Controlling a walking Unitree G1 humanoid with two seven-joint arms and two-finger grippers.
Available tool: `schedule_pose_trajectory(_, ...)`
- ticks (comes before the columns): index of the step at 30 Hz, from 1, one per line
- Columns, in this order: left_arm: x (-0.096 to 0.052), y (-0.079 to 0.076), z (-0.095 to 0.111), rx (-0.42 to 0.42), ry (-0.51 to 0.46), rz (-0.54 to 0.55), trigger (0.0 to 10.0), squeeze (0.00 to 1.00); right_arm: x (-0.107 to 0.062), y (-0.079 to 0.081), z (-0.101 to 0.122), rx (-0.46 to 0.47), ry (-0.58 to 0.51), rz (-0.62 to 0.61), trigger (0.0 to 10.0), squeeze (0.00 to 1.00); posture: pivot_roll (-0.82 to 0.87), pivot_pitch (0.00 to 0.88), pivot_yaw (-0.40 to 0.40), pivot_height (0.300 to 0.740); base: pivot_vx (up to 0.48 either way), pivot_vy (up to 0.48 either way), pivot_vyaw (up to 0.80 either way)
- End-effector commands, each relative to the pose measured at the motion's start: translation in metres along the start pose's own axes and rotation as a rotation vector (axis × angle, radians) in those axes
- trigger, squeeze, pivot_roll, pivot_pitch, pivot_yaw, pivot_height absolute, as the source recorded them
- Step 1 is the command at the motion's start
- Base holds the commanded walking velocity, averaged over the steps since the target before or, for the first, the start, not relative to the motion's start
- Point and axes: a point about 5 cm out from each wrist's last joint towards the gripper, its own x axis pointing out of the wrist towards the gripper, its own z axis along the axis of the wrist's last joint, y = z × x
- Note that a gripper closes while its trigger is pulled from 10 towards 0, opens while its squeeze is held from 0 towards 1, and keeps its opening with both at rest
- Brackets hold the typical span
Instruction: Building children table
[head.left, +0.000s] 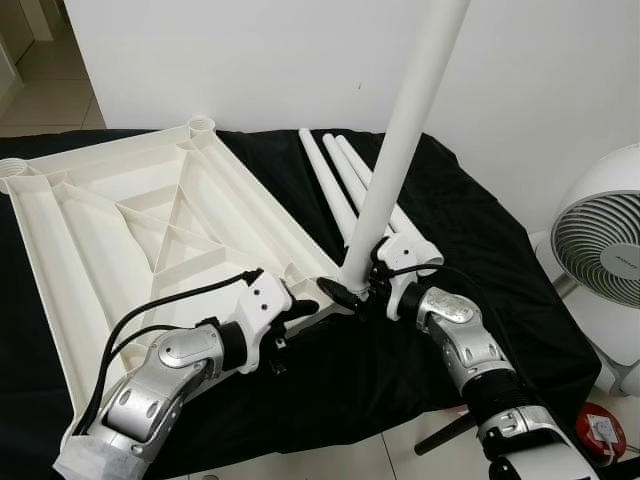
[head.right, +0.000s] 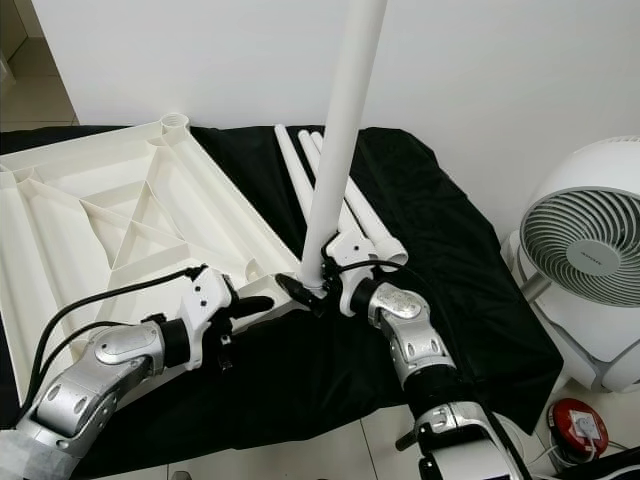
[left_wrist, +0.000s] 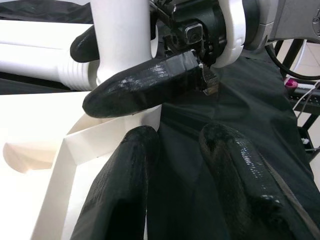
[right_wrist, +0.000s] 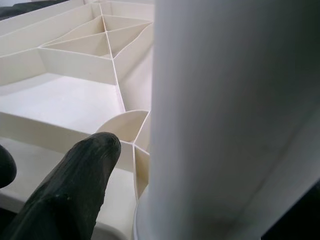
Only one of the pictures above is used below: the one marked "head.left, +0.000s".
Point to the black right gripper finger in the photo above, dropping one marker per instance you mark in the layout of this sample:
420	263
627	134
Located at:
340	296

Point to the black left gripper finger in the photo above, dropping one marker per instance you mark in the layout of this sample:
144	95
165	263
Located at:
305	310

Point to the white plastic table leg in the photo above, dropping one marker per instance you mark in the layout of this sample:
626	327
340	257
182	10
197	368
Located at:
434	255
320	165
410	120
342	165

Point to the white plastic table top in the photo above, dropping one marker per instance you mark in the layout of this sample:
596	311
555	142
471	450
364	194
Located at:
120	220

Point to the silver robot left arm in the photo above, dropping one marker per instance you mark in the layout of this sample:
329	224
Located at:
160	385

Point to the black table cloth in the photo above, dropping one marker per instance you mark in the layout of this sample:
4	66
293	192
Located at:
480	230

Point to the black table leg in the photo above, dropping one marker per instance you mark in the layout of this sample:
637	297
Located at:
445	432

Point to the white round floor fan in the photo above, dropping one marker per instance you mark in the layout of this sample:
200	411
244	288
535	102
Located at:
590	250

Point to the red round device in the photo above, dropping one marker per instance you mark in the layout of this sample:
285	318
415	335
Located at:
600	432

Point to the black storage case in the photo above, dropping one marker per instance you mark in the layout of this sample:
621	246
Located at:
625	468

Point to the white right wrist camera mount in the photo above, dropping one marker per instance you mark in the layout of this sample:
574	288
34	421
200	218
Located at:
400	250

